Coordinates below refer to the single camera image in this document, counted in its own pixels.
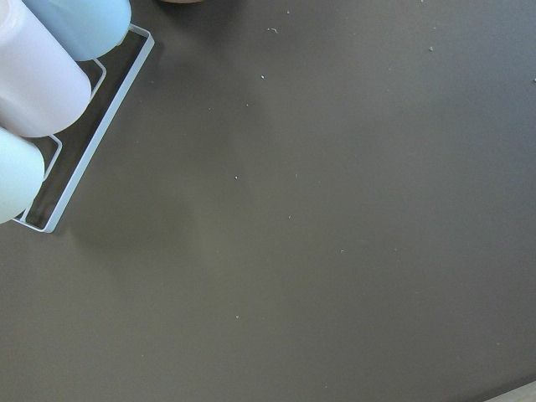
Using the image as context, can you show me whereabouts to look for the white cup rack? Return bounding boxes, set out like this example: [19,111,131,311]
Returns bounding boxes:
[12,23,155,234]

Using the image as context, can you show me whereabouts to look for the blue pastel cup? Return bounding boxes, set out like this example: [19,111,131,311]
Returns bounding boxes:
[24,0,131,61]

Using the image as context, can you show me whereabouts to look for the pink pastel cup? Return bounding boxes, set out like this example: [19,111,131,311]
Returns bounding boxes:
[1,1,91,137]

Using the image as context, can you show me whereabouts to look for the mint pastel cup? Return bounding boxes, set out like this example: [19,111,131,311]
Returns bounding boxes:
[1,128,44,224]

